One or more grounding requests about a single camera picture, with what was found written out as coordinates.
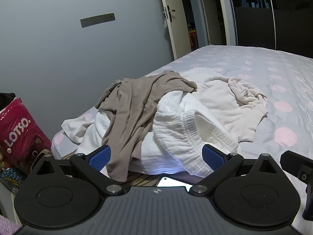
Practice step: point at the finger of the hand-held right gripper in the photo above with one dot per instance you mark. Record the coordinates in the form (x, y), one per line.
(292, 160)

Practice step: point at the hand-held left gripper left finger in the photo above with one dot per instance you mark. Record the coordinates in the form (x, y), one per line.
(100, 158)

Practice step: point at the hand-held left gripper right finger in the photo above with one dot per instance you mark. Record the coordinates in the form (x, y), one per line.
(213, 158)

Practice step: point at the white shirt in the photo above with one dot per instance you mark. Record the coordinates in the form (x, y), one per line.
(75, 129)

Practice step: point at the white muslin pants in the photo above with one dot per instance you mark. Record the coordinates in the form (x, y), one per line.
(176, 132)

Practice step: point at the taupe shirt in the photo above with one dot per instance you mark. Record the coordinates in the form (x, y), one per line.
(132, 107)

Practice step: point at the smartphone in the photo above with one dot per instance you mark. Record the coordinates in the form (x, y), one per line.
(171, 182)

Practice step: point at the cream fleece sweater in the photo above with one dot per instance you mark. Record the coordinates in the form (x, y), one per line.
(220, 95)

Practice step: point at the pink printed bag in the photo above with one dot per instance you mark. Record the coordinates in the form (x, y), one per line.
(19, 132)

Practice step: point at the colourful patterned bag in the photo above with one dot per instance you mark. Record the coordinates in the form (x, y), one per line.
(12, 176)

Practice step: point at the polka dot bed sheet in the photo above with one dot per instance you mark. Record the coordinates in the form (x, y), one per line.
(269, 61)

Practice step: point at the dark cloth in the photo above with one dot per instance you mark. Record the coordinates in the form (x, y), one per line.
(7, 98)

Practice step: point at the purple fuzzy cloth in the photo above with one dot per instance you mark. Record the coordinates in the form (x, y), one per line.
(8, 225)

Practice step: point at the orange stool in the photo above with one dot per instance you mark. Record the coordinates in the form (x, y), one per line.
(192, 39)

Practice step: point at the cream door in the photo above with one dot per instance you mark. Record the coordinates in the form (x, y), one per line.
(176, 34)

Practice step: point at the dark wardrobe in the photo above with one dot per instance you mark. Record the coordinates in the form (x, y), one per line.
(256, 24)

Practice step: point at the grey wall plate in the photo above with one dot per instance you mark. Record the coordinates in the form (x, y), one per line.
(97, 20)

